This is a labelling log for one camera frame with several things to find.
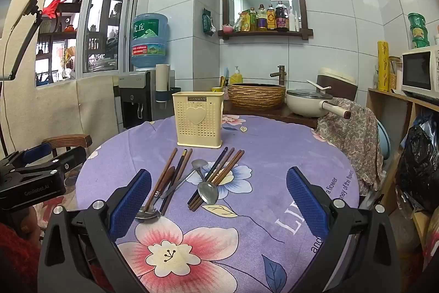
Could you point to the wooden framed mirror shelf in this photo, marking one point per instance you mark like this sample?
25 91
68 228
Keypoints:
224 4

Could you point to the yellow seasoning packet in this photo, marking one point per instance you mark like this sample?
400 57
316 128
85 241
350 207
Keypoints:
242 21

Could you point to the yellow cup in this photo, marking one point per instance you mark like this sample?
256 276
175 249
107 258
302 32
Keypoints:
216 89

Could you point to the blue water jug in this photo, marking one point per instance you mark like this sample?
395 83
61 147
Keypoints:
149 39

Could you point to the white microwave oven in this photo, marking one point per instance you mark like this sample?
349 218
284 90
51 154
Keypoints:
416 73

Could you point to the yellow wrap roll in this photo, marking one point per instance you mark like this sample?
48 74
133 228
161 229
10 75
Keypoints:
383 64

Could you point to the person's left forearm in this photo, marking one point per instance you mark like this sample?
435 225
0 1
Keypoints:
13 255

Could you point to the red ornament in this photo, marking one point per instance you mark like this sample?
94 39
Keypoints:
55 6

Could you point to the cream plastic utensil holder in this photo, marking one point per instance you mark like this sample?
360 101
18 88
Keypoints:
197 121

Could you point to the black plastic bag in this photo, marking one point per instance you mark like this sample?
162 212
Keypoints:
418 162

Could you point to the dark soy sauce bottle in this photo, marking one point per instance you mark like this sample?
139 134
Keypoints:
281 17

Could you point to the wooden shelf unit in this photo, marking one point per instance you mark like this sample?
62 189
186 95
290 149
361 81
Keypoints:
387 114

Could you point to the sliding glass window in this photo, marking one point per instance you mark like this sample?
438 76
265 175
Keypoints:
99 32

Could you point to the purple-label sauce bottle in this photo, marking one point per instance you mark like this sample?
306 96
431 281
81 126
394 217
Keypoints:
262 18

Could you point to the purple floral tablecloth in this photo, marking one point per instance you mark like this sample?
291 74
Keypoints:
257 210

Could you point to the white rice paddle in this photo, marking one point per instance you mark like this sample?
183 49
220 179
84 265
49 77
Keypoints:
319 86

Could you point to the light blue plastic basin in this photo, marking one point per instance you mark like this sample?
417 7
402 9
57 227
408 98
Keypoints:
383 138

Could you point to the translucent grey rice spoon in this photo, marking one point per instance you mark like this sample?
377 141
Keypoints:
207 193

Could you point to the grey water dispenser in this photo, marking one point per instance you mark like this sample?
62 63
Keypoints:
137 97

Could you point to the stacked green cups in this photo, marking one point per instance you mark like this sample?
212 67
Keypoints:
417 30

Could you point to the green-capped oil bottle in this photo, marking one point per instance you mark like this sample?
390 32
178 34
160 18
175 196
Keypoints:
252 19

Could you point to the woven-pattern sink basin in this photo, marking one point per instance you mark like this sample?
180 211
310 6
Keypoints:
257 97

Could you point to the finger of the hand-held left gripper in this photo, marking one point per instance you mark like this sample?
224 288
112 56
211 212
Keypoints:
70 157
37 150

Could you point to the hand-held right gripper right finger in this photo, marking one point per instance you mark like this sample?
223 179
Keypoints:
305 203

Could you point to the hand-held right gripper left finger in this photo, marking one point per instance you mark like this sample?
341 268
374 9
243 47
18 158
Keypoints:
132 203

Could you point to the dark wooden chopstick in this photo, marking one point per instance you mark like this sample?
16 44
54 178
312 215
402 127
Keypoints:
180 159
221 155

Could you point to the cream pan with lid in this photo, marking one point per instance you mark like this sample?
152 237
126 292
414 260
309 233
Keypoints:
305 104

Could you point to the white squeeze bottle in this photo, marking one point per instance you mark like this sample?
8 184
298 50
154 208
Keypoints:
297 23

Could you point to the beige cloth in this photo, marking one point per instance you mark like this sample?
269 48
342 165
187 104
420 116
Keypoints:
51 107

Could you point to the yellow dish soap bottle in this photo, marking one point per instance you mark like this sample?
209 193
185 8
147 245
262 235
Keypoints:
236 76

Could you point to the glass jar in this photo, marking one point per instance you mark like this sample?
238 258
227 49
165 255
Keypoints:
395 73

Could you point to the blue toothbrush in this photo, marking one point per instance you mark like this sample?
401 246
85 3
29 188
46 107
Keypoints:
225 73

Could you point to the floral patterned cloth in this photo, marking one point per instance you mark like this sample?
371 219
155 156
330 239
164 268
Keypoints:
349 138

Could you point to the bronze faucet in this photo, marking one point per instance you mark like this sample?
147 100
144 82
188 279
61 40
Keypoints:
280 75

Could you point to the dark wooden chair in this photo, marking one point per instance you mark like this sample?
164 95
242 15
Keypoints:
68 141

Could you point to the brown and white rice cooker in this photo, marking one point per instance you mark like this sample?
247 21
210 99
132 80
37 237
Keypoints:
339 82

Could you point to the yellow-label sauce bottle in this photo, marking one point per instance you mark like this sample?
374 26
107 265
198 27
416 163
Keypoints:
271 17

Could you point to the green wall-hung packet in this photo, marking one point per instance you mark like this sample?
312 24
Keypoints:
207 23

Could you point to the small pink bowl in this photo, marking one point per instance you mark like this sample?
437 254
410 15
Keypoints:
227 28

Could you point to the cream cup dispenser tube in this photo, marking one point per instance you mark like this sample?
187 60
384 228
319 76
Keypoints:
163 80

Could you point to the brown wooden chopstick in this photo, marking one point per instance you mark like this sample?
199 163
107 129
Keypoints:
229 155
240 158
235 157
170 161
188 157

